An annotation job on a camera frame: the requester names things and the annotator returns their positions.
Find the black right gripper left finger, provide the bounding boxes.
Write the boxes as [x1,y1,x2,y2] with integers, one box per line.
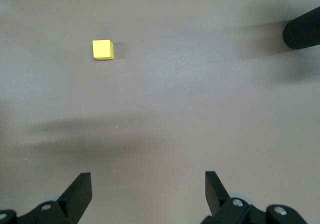
[0,172,93,224]

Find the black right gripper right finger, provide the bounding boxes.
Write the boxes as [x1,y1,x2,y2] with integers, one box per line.
[199,170,307,224]

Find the yellow wooden block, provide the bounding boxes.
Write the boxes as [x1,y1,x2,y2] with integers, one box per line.
[92,39,115,60]

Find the brown table cover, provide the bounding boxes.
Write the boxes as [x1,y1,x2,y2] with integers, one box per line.
[0,0,320,224]

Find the black ribbed post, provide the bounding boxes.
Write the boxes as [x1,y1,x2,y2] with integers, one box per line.
[282,5,320,50]

